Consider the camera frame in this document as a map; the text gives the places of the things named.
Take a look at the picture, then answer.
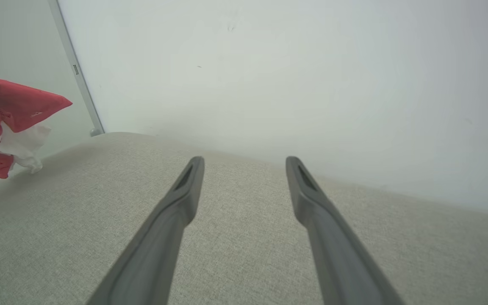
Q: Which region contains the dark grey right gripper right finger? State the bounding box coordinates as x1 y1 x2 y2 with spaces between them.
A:
286 156 405 305

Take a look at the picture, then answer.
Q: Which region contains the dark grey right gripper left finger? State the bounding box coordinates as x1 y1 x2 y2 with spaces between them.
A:
86 156 205 305

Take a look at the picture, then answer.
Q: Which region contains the red and white garment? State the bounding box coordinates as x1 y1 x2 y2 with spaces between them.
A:
0 73 73 179

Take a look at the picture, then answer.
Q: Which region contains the grey metal wall strip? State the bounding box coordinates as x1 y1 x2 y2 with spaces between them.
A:
48 0 105 137

